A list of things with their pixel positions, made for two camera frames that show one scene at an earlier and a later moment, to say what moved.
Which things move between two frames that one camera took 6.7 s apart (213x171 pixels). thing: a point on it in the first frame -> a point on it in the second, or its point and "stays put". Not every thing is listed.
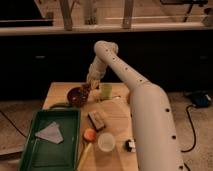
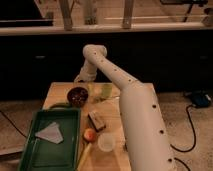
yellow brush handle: (84, 156) stays put
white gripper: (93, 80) -> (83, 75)
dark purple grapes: (86, 88) -> (77, 96)
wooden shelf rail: (111, 28) stays put
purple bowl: (75, 97) stays put
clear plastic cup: (106, 142) stays put
